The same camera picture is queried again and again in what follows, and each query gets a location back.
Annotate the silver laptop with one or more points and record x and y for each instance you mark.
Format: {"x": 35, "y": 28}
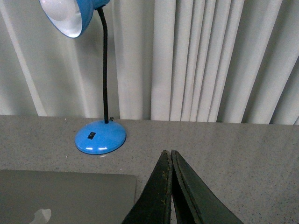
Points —
{"x": 41, "y": 197}

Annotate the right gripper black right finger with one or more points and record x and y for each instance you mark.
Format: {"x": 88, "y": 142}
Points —
{"x": 194, "y": 202}

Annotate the blue desk lamp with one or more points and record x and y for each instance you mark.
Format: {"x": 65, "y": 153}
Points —
{"x": 71, "y": 18}

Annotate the white pleated curtain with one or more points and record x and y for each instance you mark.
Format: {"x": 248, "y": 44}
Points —
{"x": 234, "y": 61}

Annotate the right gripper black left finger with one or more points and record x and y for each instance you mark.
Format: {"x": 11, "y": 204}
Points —
{"x": 154, "y": 203}

